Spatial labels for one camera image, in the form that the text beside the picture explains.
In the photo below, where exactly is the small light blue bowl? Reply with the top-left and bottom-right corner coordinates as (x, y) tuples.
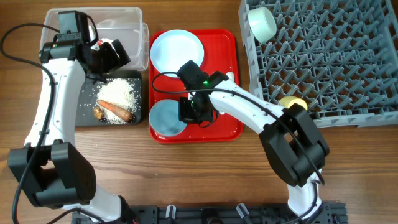
(149, 99), (187, 137)

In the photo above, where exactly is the white rice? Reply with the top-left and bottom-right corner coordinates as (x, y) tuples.
(79, 77), (141, 125)

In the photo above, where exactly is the white plastic spoon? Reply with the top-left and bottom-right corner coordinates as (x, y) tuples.
(226, 72), (235, 81)

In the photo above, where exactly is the brown food scrap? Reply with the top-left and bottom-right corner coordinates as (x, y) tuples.
(93, 106), (106, 121)

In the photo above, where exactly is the orange carrot piece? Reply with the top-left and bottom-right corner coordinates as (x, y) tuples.
(97, 100), (133, 122)

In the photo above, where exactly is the large light blue plate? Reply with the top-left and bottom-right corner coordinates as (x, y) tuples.
(150, 29), (205, 78)

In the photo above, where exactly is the yellow plastic cup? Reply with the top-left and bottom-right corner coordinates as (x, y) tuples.
(278, 96), (308, 110)

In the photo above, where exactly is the green bowl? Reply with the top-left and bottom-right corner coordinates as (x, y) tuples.
(248, 7), (277, 44)

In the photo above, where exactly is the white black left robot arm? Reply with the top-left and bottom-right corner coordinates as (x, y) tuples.
(7, 11), (137, 223)

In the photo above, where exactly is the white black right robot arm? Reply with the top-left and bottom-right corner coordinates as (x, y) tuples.
(177, 60), (330, 220)

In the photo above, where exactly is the grey dishwasher rack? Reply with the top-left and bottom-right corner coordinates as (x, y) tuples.
(238, 0), (397, 128)

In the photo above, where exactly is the clear plastic bin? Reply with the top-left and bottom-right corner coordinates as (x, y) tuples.
(39, 7), (149, 73)

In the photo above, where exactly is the black plastic tray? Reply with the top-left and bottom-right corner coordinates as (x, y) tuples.
(74, 70), (144, 127)

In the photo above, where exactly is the red serving tray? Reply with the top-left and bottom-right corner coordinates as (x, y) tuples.
(149, 29), (243, 144)

